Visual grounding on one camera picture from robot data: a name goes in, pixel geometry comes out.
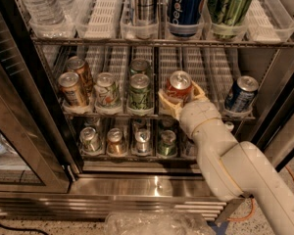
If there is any red coke can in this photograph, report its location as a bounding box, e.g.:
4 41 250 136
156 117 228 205
166 70 192 102

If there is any green silver can bottom left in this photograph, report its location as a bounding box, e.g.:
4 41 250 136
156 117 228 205
79 127 101 154

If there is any gold brown can front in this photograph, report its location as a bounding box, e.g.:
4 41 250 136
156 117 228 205
58 71 88 107

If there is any crumpled clear plastic bag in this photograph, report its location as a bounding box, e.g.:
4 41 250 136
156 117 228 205
104 211 216 235

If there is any green can bottom shelf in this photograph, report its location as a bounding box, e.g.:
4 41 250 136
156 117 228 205
157 130 176 158

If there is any silver can shelf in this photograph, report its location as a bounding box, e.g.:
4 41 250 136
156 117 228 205
134 0 157 25
135 128 150 154

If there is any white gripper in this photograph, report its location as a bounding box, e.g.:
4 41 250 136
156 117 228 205
158 81 223 139

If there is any white green can middle shelf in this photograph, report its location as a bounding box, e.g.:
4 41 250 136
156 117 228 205
95 72 121 109

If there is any green can rear middle shelf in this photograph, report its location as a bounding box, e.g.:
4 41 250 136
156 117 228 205
129 58 150 75

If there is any clear water bottle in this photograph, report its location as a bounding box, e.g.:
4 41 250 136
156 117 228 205
23 0 65 25

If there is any gold brown can rear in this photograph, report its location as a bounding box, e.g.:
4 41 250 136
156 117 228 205
66 56 93 95

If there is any orange cable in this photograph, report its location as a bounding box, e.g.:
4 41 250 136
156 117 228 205
226 164 294 222

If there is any left fridge glass door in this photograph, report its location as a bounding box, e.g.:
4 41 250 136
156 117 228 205
0 0 70 193

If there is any silver can top shelf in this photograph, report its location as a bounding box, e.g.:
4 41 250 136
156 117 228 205
134 0 157 25

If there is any middle wire shelf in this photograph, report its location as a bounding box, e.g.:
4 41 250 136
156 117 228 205
64 112 256 121

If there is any black cable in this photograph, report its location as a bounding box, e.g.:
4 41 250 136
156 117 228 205
0 214 50 235

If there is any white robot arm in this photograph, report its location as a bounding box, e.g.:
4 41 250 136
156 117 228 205
158 84 294 235

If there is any blue pepsi can top shelf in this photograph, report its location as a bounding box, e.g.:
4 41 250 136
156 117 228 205
167 0 204 37

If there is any green can top shelf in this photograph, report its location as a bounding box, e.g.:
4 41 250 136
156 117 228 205
207 0 252 40

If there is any gold brown can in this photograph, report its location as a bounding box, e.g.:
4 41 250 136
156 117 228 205
66 56 93 95
58 71 88 107

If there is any dark bottle white cap right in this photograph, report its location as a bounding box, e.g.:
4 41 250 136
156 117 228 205
224 121 234 131

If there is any blue pepsi can shelf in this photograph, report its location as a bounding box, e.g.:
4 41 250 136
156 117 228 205
224 75 259 113
167 0 204 37

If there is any right fridge door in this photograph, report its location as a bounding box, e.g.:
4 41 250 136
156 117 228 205
240 48 294 171

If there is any green can front middle shelf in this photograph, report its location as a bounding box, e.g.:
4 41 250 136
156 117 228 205
128 73 151 110

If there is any wire shelf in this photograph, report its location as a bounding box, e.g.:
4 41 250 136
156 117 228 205
31 36 294 49
64 112 256 121

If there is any silver can bottom shelf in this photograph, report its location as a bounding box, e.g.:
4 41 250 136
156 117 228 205
135 128 150 154

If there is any blue pepsi can middle shelf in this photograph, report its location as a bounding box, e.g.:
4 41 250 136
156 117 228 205
224 75 259 113

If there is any dark bottle white cap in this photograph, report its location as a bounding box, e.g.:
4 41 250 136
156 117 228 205
182 139 197 158
224 121 234 131

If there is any top wire shelf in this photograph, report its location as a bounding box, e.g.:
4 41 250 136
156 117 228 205
31 36 294 49

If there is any dark bottle white cap left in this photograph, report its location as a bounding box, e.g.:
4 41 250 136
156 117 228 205
182 139 197 158

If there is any gold can bottom shelf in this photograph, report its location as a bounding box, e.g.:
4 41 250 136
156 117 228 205
107 128 125 157

